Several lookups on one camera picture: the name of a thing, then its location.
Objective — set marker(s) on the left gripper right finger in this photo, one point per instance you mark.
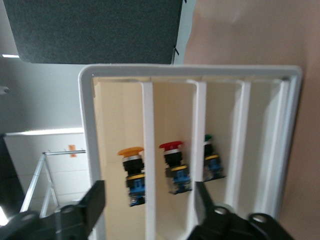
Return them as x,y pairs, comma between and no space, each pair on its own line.
215,225

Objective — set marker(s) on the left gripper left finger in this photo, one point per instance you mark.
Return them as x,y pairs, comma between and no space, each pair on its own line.
82,215

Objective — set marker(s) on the yellow mushroom push button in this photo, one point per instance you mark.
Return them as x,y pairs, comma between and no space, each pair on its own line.
133,172

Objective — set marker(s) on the green push button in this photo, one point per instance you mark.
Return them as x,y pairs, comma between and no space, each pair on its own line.
212,162

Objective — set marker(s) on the red mushroom push button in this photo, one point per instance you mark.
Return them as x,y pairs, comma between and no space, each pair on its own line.
175,165

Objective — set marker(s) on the white drawer cabinet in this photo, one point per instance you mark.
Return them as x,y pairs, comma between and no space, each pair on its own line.
86,125

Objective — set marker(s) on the white partition board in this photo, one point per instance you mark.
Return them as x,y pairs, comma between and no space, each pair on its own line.
62,180

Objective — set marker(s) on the small orange sticker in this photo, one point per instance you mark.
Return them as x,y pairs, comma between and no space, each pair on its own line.
72,147
73,155

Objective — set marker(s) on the dark grey felt panel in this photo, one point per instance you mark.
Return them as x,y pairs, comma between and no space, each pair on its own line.
87,30

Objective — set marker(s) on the brown table mat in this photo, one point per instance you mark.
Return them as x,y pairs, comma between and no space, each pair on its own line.
250,30

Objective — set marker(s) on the aluminium frame stand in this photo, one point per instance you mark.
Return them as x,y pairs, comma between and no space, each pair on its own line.
33,181

